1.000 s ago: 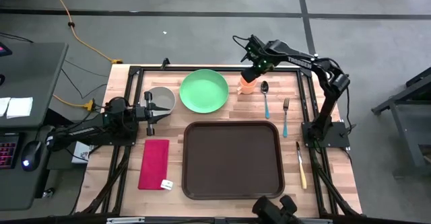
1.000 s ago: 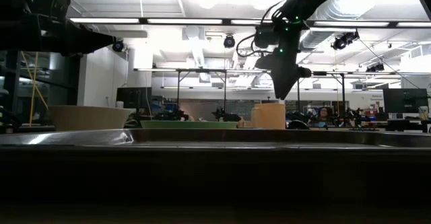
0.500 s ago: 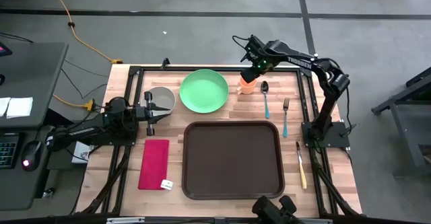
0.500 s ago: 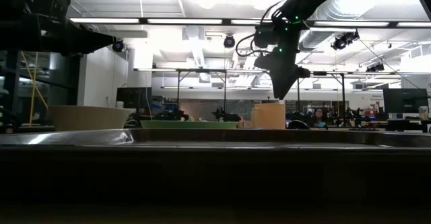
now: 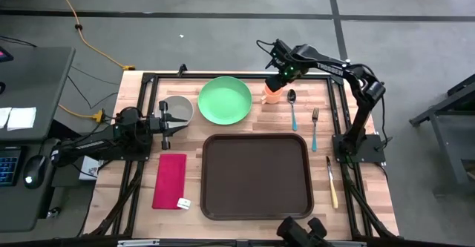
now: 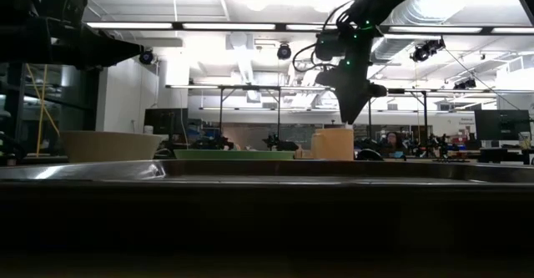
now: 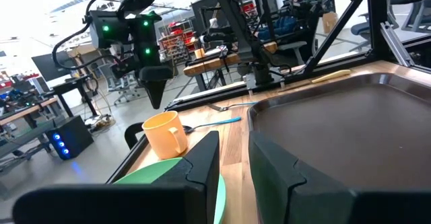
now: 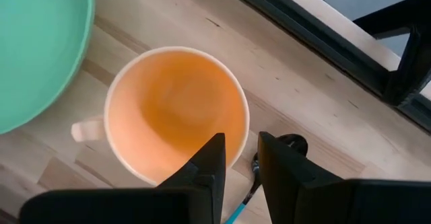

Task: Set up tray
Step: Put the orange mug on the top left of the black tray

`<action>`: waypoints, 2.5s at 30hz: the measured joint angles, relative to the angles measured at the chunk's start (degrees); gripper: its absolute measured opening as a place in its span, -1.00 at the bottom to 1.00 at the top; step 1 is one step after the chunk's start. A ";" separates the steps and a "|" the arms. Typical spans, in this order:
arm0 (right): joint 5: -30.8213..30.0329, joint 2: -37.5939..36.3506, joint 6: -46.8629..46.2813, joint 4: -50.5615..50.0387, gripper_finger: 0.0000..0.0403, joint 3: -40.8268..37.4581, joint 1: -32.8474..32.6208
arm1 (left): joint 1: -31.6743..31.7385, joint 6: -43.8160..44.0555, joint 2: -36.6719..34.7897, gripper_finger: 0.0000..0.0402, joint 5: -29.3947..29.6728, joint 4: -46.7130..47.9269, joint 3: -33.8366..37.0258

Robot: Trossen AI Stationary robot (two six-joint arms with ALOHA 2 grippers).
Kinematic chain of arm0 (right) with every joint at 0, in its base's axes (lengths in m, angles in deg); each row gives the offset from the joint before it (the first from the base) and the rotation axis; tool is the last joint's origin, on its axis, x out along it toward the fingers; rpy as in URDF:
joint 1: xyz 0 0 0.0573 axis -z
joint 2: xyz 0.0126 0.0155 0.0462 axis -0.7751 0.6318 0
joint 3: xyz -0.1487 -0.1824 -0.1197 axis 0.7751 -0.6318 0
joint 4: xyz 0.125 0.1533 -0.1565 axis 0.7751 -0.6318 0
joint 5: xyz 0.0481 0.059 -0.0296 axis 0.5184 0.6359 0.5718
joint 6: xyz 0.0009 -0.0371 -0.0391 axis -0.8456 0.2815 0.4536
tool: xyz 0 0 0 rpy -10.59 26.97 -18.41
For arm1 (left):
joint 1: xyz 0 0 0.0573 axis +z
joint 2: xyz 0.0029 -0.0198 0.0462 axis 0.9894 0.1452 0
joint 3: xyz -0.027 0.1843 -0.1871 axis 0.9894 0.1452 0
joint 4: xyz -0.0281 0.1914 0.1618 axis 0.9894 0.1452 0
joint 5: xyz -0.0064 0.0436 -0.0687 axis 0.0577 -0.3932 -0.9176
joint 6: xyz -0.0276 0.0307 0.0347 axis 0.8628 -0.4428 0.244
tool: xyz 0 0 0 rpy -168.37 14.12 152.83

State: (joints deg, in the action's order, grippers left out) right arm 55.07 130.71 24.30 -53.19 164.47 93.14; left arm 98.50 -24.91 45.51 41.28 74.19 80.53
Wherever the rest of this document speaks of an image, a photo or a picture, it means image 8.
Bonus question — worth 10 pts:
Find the green plate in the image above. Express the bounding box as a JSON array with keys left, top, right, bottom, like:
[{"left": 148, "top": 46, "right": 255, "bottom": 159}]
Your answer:
[{"left": 0, "top": 0, "right": 96, "bottom": 136}]

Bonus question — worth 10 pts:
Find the orange mug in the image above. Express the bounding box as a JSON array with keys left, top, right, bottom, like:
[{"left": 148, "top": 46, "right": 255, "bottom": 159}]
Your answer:
[{"left": 70, "top": 46, "right": 251, "bottom": 187}]

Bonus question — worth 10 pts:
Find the spoon with blue handle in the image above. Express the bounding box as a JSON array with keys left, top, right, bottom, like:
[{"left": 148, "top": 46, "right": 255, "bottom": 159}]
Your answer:
[{"left": 224, "top": 133, "right": 309, "bottom": 224}]

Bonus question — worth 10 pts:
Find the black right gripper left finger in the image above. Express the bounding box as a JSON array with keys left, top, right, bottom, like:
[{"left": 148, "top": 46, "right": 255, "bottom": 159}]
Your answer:
[{"left": 20, "top": 133, "right": 226, "bottom": 224}]

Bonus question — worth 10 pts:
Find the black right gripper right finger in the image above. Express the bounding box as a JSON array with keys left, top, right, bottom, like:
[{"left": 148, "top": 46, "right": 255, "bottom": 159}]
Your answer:
[{"left": 258, "top": 132, "right": 431, "bottom": 224}]

